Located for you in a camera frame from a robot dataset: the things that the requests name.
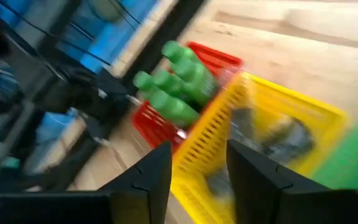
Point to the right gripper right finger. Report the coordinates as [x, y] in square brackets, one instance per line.
[266, 193]

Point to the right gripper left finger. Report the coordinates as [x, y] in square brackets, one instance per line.
[148, 186]

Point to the grey metal clips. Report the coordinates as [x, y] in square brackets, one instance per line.
[221, 185]

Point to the green Pert shampoo bottle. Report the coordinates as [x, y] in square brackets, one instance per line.
[194, 74]
[176, 109]
[143, 81]
[169, 82]

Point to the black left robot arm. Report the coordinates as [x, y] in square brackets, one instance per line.
[82, 93]

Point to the yellow plastic basket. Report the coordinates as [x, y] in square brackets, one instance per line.
[204, 146]

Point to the green plastic basket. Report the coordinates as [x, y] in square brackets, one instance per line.
[353, 161]

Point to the red plastic basket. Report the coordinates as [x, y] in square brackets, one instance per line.
[216, 57]

